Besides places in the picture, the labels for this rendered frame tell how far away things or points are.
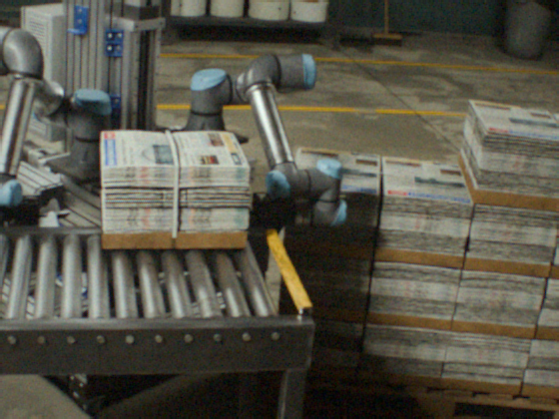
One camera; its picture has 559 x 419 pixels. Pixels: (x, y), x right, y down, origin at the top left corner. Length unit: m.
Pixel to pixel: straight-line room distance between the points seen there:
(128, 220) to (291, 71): 0.75
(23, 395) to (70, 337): 1.20
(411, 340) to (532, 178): 0.68
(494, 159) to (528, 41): 7.04
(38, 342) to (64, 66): 1.40
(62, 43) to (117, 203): 1.02
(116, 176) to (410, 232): 1.00
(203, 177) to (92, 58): 0.89
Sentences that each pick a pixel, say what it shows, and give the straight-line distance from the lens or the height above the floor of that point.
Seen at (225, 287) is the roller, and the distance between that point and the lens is 2.10.
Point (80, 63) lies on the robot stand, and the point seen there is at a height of 1.08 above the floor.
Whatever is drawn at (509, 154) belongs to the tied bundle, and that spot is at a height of 1.00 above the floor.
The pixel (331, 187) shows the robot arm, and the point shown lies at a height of 0.90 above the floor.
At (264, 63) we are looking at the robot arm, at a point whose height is 1.18.
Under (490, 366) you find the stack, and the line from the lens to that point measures 2.98.
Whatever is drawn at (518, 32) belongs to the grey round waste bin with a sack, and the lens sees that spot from 9.67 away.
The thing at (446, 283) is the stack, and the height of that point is 0.55.
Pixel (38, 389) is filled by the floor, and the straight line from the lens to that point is 3.11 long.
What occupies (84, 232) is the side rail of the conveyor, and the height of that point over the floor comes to 0.80.
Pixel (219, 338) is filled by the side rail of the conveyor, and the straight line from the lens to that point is 1.92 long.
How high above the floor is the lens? 1.77
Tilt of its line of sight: 22 degrees down
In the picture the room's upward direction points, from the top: 5 degrees clockwise
